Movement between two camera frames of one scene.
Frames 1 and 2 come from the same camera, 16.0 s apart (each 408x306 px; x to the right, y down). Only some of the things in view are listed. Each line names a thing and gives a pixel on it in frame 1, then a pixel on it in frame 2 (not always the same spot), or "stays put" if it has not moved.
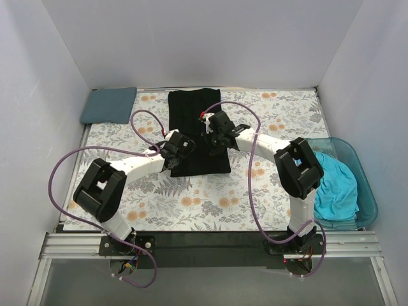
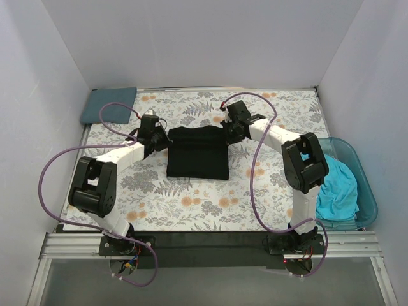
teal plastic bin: x=367 y=197 stays put
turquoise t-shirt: x=336 y=197 stays put
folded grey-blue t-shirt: x=113 y=104 stays put
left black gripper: x=173 y=161 → x=162 y=139
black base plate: x=212 y=249 stays put
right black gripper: x=213 y=142 → x=229 y=131
